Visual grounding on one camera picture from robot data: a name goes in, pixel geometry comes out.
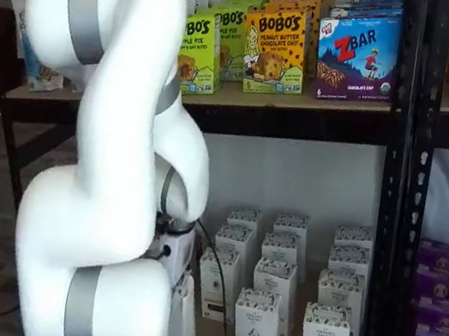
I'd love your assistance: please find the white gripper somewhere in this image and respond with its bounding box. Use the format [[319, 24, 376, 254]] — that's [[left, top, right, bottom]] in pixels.
[[153, 226, 197, 297]]

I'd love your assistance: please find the white box yellow strip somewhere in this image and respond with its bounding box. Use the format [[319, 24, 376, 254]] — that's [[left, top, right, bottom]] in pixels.
[[190, 245, 247, 325], [166, 272, 211, 336], [212, 221, 257, 261], [225, 204, 265, 234]]

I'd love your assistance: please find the white box pink strip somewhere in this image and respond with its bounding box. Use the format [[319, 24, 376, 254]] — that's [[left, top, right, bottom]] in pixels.
[[272, 210, 312, 241], [229, 285, 290, 336], [259, 229, 308, 267], [242, 255, 305, 336]]

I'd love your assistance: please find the wooden shelf board with snacks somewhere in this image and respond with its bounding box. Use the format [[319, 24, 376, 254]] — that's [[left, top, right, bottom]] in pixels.
[[3, 38, 394, 166]]

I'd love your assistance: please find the green Bobo's apple pie box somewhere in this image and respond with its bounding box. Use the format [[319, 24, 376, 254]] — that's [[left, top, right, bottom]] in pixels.
[[199, 0, 254, 86], [171, 10, 231, 100], [224, 0, 278, 17]]

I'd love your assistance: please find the granola bag blue label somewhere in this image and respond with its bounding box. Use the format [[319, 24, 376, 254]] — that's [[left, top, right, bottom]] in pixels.
[[0, 0, 80, 99]]

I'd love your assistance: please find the short black looped cable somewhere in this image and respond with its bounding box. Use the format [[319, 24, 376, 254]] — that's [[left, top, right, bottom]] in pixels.
[[142, 212, 178, 263]]

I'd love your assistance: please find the long black cable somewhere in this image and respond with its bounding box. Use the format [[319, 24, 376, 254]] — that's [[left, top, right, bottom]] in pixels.
[[176, 218, 250, 336]]

